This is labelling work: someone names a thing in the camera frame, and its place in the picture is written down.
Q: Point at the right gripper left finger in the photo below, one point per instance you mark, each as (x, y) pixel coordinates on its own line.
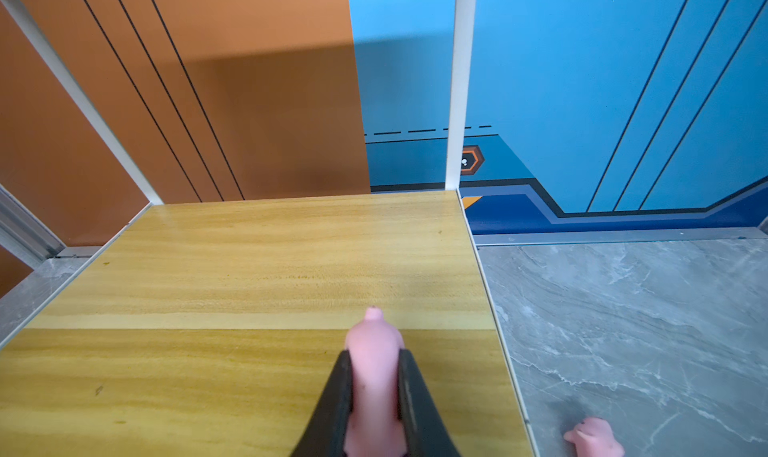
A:
(325, 433)

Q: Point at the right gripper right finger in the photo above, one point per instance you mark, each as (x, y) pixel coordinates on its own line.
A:
(424, 430)

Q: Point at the pink pig toy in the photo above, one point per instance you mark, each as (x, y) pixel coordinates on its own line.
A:
(593, 437)
(374, 428)

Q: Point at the yellow wooden two-tier shelf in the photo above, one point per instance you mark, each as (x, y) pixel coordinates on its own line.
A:
(215, 150)

